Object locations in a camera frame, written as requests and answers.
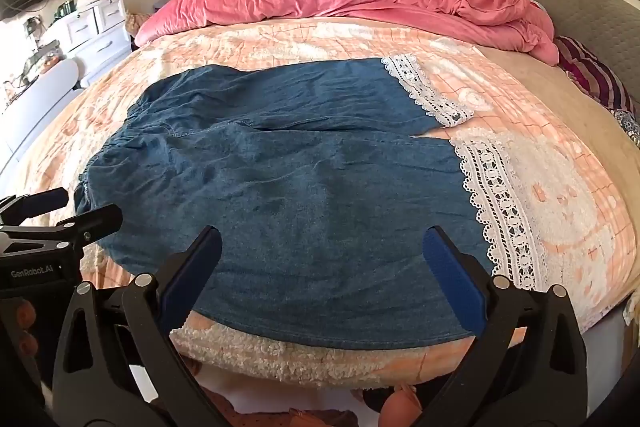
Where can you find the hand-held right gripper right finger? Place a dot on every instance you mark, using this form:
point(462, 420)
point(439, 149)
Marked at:
point(452, 279)

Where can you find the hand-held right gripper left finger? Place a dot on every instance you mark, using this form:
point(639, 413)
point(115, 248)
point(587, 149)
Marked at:
point(192, 279)

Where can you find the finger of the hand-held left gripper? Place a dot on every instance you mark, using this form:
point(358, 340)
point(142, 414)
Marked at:
point(42, 203)
point(95, 219)

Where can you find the denim pants with lace trim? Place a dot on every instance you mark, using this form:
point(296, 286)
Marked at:
point(300, 207)

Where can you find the person's left hand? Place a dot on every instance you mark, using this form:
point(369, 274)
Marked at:
point(27, 329)

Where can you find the pale grey rounded bench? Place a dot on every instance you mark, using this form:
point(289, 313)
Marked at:
point(35, 107)

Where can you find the peach bear print blanket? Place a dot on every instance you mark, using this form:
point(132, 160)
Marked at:
point(550, 167)

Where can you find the white drawer chest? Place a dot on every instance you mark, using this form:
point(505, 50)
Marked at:
point(92, 32)

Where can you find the tan plush toy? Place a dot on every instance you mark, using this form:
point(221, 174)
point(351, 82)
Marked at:
point(134, 23)

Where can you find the blue patterned pillow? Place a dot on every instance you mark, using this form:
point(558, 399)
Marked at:
point(629, 124)

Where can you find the striped purple pillow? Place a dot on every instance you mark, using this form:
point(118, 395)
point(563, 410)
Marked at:
point(590, 72)

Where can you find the grey quilted headboard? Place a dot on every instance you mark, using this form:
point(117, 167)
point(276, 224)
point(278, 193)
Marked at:
point(575, 7)

